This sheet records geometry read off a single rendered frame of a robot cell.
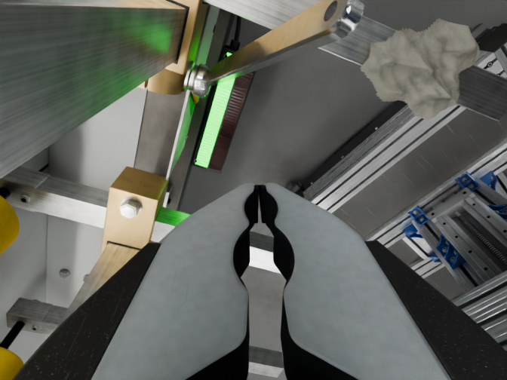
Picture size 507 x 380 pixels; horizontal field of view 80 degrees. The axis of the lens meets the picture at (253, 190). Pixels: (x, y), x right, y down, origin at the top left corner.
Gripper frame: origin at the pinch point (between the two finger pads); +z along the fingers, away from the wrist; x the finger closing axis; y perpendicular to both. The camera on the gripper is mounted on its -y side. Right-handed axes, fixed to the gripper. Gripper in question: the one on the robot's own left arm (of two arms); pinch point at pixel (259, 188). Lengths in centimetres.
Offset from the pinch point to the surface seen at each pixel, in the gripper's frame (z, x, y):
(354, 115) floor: 101, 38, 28
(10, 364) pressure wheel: 12.0, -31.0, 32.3
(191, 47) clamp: 14.1, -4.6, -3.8
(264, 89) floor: 101, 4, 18
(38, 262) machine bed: 36, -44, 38
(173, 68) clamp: 13.5, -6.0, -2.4
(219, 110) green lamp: 30.4, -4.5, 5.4
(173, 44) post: 11.3, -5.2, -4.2
